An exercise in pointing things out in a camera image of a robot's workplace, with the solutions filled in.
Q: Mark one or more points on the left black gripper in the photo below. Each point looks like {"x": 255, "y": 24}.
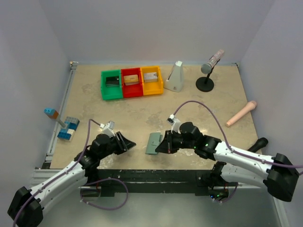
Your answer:
{"x": 125, "y": 144}

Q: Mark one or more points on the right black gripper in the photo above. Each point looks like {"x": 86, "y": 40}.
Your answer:
{"x": 167, "y": 146}

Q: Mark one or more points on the green card holder wallet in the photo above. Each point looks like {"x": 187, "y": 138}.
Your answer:
{"x": 154, "y": 140}

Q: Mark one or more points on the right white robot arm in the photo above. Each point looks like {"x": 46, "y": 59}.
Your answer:
{"x": 275, "y": 174}

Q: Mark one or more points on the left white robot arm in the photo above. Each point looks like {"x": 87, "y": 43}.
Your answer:
{"x": 28, "y": 206}

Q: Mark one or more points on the black card in bin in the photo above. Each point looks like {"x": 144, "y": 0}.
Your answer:
{"x": 112, "y": 81}

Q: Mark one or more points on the tan card in bin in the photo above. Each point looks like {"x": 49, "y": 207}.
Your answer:
{"x": 131, "y": 79}

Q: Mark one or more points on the silver card in bin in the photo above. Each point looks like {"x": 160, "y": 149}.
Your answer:
{"x": 150, "y": 77}

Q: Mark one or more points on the green plastic bin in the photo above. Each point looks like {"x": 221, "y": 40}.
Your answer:
{"x": 110, "y": 93}

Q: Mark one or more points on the red plastic bin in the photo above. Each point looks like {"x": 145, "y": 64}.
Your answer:
{"x": 132, "y": 90}

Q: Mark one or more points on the blue toy brick stack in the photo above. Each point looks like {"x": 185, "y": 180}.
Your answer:
{"x": 68, "y": 132}

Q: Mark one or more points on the yellow plastic bin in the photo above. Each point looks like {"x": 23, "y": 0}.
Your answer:
{"x": 152, "y": 88}

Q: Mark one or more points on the white metronome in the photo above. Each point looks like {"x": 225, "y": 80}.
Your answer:
{"x": 175, "y": 80}

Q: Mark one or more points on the black microphone stand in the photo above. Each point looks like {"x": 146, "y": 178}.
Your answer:
{"x": 205, "y": 84}

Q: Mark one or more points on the blue orange brick hammer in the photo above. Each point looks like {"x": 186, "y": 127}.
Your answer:
{"x": 54, "y": 115}

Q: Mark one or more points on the grey glitter microphone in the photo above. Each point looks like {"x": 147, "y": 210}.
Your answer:
{"x": 211, "y": 62}

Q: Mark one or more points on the black microphone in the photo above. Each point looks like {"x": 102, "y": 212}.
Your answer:
{"x": 259, "y": 144}

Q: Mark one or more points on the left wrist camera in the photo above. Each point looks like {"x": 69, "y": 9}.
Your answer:
{"x": 108, "y": 129}

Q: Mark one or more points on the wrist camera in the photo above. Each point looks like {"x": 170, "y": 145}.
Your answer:
{"x": 108, "y": 129}
{"x": 174, "y": 122}

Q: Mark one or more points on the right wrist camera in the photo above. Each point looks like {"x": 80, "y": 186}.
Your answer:
{"x": 174, "y": 122}

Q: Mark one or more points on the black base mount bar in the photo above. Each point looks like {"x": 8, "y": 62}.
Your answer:
{"x": 197, "y": 182}

